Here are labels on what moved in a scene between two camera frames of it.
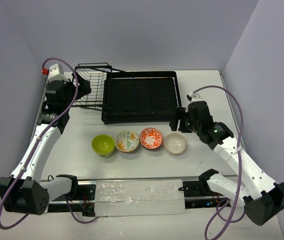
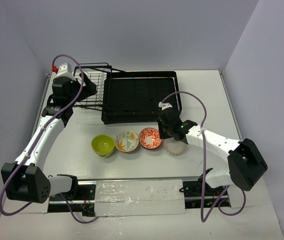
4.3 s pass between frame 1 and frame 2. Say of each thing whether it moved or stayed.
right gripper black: moved
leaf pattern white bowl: stayed
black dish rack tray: stayed
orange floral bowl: stayed
